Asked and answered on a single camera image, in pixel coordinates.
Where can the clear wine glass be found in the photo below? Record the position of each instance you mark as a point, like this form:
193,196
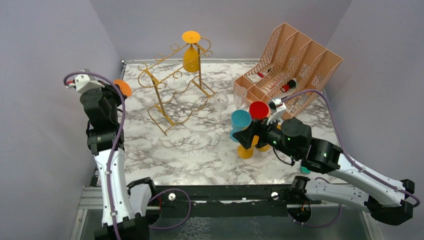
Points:
239,96
220,103

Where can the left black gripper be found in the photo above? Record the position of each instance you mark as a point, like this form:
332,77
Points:
111,89

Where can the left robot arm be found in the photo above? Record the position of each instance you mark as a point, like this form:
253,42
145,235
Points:
124,205

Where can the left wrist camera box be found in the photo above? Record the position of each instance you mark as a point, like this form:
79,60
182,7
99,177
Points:
81,81

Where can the gold wire glass rack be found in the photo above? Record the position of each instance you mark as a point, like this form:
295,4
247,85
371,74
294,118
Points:
175,84

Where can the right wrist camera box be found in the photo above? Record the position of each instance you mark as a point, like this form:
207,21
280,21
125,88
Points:
277,108

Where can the orange wine glass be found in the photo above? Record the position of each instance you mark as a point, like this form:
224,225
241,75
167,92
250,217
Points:
124,87

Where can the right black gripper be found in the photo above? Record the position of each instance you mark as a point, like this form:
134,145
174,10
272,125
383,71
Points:
246,136

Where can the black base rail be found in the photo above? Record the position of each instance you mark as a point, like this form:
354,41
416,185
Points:
218,201

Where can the yellow wine glass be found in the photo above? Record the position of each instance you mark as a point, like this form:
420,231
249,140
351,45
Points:
263,147
189,60
246,153

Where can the peach plastic file organizer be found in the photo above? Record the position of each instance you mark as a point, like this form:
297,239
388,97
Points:
289,54

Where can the blue wine glass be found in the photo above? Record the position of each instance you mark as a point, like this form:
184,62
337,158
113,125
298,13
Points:
240,119

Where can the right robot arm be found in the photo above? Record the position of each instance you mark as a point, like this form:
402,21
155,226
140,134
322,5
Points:
383,198

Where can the red wine glass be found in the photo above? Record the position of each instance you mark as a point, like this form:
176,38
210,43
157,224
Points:
258,110

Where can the green small block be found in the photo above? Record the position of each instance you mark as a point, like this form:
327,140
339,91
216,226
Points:
304,170

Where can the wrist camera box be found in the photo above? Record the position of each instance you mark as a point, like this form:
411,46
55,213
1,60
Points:
277,108
81,81

